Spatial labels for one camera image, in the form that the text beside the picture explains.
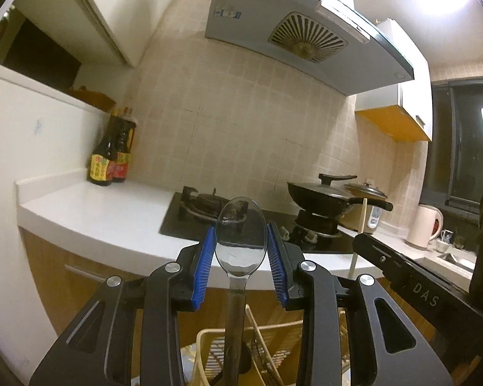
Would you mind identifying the clear spoon dark handle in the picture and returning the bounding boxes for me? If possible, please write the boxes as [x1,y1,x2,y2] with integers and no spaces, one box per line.
[215,196,268,385]

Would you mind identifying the grey range hood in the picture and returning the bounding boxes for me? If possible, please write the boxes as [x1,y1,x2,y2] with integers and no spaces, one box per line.
[205,0,414,96]

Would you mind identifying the brown rice cooker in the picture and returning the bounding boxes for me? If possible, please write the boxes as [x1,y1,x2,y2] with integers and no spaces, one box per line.
[339,182,387,234]

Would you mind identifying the dark soy sauce bottle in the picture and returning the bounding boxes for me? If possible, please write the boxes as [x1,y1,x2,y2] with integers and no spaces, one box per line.
[88,115,118,187]

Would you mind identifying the black wok with lid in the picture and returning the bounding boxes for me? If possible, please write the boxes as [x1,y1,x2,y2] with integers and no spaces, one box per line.
[287,173,393,219]

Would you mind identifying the white electric kettle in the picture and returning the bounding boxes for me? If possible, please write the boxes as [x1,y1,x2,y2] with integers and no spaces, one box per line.
[406,204,444,249]

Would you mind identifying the dark kitchen window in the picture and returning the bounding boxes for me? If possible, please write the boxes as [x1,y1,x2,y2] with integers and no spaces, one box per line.
[421,77,483,222]

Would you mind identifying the red label sauce bottle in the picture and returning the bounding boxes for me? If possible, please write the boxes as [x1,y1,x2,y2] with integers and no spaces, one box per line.
[113,107,137,182]

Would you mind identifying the wooden base cabinet door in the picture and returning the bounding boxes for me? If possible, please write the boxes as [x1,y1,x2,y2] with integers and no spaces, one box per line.
[20,226,307,338]

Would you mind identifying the tan plastic utensil basket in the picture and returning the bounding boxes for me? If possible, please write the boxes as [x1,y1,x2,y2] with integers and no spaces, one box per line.
[193,316,352,386]

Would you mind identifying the black glass gas stove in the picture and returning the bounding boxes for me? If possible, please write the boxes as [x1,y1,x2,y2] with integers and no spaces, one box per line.
[159,187,352,253]

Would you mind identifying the white orange wall cabinet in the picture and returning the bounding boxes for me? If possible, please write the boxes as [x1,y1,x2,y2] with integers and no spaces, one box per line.
[355,18,433,142]

